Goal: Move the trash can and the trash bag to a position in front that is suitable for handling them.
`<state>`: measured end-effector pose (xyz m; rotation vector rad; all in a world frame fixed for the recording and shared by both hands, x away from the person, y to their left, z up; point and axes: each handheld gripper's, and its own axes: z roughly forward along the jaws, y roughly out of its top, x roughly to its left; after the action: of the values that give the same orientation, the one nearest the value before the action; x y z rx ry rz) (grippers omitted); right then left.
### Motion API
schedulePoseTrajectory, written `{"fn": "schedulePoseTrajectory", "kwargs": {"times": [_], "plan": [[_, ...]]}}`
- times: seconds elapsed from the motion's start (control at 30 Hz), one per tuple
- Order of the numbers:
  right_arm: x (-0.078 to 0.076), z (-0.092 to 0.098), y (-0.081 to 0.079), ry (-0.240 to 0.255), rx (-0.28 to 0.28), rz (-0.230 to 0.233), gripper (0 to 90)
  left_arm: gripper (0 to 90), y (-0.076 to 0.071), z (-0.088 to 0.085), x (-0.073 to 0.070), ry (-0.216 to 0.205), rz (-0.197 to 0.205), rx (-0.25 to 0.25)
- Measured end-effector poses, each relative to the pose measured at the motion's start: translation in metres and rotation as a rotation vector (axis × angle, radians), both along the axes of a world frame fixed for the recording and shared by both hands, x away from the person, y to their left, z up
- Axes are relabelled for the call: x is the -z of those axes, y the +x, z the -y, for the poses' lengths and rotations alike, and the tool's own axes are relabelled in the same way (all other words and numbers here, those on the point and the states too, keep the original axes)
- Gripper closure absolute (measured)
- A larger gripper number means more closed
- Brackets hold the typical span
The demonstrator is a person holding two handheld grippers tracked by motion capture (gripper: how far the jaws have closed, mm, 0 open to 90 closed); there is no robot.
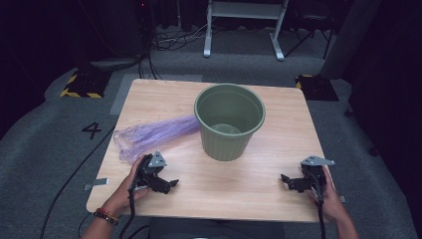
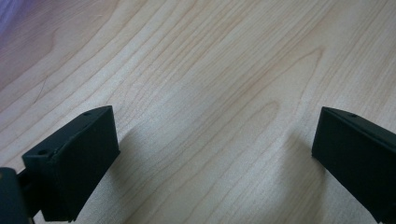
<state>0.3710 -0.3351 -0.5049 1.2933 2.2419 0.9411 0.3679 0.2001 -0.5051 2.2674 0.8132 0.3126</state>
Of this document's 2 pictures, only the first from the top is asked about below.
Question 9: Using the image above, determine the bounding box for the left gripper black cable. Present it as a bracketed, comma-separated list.
[118, 185, 137, 239]

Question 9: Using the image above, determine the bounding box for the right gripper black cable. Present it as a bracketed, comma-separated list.
[310, 172, 327, 239]

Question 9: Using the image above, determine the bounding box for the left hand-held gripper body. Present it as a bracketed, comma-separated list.
[133, 149, 168, 192]

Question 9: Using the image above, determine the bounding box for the person's left hand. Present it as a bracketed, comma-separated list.
[103, 154, 150, 217]

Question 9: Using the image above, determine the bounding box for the bundle of floor cables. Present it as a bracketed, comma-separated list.
[149, 23, 214, 53]

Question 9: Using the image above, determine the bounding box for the black yellow striped base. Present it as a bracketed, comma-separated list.
[60, 70, 112, 100]
[295, 74, 339, 103]

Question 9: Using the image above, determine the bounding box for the person's right hand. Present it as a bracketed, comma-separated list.
[308, 166, 348, 223]

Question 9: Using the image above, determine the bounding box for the black tripod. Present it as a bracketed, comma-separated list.
[284, 14, 334, 62]

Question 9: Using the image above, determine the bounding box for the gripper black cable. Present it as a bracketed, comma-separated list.
[310, 172, 327, 239]
[118, 185, 137, 239]

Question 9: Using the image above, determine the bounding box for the grey pillar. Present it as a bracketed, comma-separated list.
[318, 0, 383, 81]

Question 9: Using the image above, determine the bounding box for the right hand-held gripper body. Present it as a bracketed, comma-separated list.
[301, 154, 335, 200]

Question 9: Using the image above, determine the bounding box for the long black floor cable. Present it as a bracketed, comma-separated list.
[39, 122, 117, 239]

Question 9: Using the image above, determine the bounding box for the grey tape strip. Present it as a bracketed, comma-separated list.
[83, 177, 109, 192]

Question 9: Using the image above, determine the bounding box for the white metal stand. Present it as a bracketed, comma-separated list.
[203, 0, 290, 62]

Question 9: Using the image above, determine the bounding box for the beaded bracelet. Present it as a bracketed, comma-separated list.
[93, 207, 120, 227]

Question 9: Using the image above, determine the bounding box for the green plastic bin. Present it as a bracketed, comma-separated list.
[193, 83, 267, 162]

